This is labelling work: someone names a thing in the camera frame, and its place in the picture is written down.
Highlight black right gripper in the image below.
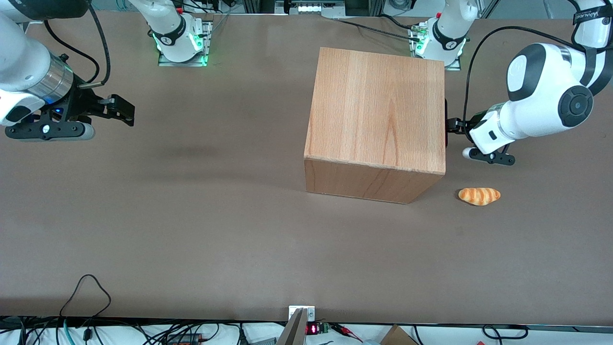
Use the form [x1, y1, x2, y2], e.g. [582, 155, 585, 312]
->
[29, 89, 136, 127]

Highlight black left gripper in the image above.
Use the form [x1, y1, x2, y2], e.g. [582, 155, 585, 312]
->
[447, 111, 490, 137]

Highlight light wooden drawer cabinet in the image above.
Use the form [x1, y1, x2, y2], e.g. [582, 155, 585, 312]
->
[304, 46, 447, 205]

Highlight toy croissant bread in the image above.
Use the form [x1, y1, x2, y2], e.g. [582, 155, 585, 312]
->
[458, 187, 501, 207]

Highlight white device with lights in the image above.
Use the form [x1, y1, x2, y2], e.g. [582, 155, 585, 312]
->
[285, 0, 346, 16]

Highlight brown cardboard piece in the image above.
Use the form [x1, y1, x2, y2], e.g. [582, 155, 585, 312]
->
[381, 325, 420, 345]

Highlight red and black clip leads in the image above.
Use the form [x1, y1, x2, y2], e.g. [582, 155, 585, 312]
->
[330, 323, 364, 342]

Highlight black device with red parts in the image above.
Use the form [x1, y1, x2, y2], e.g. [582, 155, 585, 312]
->
[165, 333, 204, 345]

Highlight wooden plank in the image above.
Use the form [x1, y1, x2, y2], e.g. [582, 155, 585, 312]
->
[276, 308, 308, 345]

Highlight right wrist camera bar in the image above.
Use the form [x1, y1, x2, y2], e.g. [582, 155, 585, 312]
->
[5, 121, 96, 142]

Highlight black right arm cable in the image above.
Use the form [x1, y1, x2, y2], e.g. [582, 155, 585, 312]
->
[44, 19, 100, 84]
[79, 4, 112, 90]

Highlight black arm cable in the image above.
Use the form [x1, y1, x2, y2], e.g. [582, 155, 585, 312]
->
[79, 4, 112, 90]
[463, 26, 582, 126]
[44, 19, 100, 84]

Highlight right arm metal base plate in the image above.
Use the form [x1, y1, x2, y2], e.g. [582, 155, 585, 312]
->
[158, 19, 214, 67]

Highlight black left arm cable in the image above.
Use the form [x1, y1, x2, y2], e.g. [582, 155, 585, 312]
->
[463, 26, 582, 126]

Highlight black cable across table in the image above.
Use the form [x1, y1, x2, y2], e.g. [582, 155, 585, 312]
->
[335, 18, 423, 41]

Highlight black looped cable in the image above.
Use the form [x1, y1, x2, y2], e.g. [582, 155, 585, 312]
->
[59, 274, 112, 319]

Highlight black printed cable strap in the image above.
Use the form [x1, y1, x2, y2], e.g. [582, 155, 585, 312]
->
[572, 9, 613, 25]

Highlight thin black cable loop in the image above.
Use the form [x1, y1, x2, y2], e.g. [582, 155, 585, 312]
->
[481, 324, 529, 340]

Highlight small metal bracket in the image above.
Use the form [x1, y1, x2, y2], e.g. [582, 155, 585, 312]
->
[288, 305, 316, 322]

